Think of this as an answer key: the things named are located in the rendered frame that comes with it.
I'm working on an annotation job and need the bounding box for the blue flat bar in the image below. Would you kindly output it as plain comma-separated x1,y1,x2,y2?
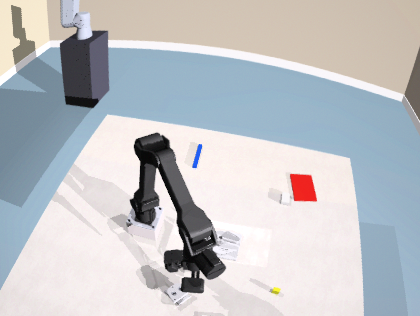
193,144,202,168

